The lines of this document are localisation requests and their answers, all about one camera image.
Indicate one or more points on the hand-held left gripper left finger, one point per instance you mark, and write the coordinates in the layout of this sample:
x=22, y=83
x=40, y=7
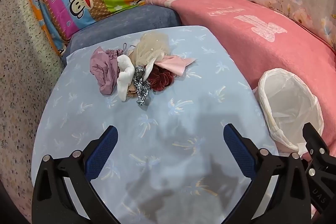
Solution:
x=101, y=153

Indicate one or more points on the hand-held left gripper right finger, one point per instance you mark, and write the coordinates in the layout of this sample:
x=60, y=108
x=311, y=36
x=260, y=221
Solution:
x=239, y=150

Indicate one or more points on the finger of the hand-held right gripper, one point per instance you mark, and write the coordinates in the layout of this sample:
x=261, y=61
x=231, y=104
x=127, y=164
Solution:
x=315, y=142

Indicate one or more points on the bin with white bag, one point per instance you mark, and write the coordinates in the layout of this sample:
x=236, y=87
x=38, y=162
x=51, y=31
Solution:
x=286, y=103

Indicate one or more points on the dark red velvet scrunchie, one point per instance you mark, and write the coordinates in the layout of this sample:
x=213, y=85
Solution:
x=160, y=79

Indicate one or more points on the light blue palm print sheet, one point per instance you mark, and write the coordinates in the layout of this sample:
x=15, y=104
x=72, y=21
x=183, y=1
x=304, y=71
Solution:
x=170, y=113

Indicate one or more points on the leopard print scrunchie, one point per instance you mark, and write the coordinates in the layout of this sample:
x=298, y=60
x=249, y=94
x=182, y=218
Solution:
x=140, y=85

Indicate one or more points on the white fluffy scrunchie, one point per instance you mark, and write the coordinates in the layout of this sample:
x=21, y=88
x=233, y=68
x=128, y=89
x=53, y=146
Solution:
x=124, y=77

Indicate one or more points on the pink cloth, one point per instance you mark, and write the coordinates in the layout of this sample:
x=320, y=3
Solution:
x=173, y=65

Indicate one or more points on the pink blanket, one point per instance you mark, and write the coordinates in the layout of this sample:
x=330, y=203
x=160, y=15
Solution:
x=236, y=37

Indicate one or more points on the beige tulle cloth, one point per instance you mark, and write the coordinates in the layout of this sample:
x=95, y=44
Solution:
x=152, y=50

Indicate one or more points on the blue-grey cushion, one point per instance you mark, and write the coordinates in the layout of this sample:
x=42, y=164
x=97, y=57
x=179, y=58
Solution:
x=118, y=22

